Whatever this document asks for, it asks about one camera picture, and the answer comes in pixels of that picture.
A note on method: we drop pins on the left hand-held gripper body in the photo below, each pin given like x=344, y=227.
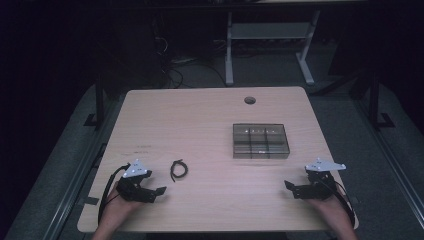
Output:
x=133, y=186

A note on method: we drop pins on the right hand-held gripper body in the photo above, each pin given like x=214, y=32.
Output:
x=318, y=188

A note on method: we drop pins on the clear plastic compartment box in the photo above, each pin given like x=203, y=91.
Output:
x=260, y=141

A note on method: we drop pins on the person's right hand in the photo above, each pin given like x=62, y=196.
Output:
x=333, y=213

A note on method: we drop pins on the person's left hand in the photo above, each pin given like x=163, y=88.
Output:
x=116, y=211

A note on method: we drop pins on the black metal stand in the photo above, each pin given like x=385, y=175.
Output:
x=99, y=100
x=374, y=100

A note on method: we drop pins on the metal floor rail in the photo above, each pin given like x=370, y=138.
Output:
x=76, y=186
x=393, y=163

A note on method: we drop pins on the white metal desk frame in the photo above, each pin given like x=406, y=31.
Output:
x=266, y=30

